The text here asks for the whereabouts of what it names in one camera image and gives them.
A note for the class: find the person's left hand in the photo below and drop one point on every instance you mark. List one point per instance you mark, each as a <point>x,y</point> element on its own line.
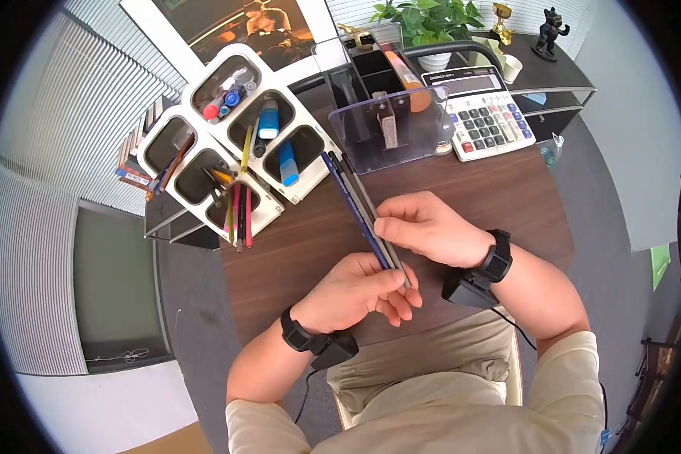
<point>340,295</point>

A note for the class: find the person's right hand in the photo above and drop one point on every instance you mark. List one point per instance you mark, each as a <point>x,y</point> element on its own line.
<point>442,232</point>

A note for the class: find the person's left index finger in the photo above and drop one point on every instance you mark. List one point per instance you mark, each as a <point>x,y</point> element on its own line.
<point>413,299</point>

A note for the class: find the person's right thumb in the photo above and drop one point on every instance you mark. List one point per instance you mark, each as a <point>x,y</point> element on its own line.
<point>397,232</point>

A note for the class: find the person's left thumb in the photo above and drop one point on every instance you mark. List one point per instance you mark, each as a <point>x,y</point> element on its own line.
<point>383,279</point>

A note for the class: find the person's right index finger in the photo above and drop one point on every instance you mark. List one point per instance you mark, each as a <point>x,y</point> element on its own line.
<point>406,203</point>

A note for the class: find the person's left ring finger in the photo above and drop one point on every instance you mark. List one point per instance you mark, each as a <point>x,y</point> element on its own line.
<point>387,315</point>

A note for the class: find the person's left middle finger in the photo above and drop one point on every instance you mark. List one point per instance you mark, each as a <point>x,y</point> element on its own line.
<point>402,311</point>

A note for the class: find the dark grey pencil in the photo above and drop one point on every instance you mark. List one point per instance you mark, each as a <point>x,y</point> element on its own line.
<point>366,198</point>

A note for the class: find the blue pencil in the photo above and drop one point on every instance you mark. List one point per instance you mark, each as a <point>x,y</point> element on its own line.
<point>347,198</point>

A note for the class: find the person's legs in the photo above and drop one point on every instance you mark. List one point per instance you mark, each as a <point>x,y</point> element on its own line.
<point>425,352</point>

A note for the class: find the clear acrylic desk organizer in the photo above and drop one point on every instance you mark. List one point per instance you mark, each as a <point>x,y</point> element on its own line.
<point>391,136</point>

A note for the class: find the wooden stamp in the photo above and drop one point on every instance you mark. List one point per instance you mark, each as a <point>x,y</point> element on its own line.
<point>387,125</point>

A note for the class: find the black wrist band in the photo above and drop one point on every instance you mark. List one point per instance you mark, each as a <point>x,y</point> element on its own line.
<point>496,261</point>
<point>298,335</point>

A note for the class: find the white desk calculator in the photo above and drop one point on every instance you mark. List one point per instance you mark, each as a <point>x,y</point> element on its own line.
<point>485,116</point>

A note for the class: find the person's body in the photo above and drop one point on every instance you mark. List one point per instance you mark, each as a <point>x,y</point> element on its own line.
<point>459,420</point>

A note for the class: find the blue highlighter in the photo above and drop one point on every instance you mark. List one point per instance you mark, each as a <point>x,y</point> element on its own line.
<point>268,120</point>
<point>288,164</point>

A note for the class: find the orange marker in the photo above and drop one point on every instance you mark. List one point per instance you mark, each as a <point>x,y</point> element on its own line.
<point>407,76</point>

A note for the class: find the red pencil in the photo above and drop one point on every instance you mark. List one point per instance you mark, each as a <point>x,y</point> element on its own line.
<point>248,221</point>

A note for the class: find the white three-slot pen holder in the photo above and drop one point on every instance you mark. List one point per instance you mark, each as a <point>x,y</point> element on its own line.
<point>198,170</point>
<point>284,113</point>

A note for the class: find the dark brown pencil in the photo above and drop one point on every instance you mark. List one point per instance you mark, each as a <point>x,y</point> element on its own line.
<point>240,227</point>

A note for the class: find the clear small bottle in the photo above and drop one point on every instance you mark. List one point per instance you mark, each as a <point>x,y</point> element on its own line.
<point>552,150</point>

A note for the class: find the black pen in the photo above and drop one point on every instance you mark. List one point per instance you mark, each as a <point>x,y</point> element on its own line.
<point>259,142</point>

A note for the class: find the pink pencil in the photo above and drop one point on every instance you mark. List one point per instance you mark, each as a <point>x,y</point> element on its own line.
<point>236,207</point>

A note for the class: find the olive green pencil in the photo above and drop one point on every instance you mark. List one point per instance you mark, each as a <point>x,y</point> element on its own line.
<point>230,218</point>

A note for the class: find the black curved bar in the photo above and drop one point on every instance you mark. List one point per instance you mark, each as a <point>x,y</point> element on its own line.
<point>459,46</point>

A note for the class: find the yellow pencil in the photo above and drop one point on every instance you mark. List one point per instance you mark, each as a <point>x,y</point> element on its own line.
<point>247,148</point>

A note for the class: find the white paper cup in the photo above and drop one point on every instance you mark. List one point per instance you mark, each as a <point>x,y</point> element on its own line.
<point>511,69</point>

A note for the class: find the gold binder clip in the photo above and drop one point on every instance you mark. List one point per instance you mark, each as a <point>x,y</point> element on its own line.
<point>358,35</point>

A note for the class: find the green potted plant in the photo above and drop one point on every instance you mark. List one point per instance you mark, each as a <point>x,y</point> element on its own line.
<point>428,20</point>

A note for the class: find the black side shelf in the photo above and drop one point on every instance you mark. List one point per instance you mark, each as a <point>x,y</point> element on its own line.
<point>550,79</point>

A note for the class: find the gold trophy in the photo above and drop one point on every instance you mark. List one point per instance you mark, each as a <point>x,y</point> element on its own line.
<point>502,25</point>

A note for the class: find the blue marker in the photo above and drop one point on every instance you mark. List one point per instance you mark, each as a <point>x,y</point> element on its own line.
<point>234,96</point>

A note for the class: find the red marker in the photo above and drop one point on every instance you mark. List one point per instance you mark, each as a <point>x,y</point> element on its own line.
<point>211,109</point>

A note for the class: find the black figurine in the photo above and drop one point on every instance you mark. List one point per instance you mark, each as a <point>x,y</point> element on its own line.
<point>549,34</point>

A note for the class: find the framed poster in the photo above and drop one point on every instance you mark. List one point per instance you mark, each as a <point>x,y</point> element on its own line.
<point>244,25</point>

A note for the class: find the stack of books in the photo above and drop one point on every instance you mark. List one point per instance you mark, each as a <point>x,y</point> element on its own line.
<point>136,164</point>

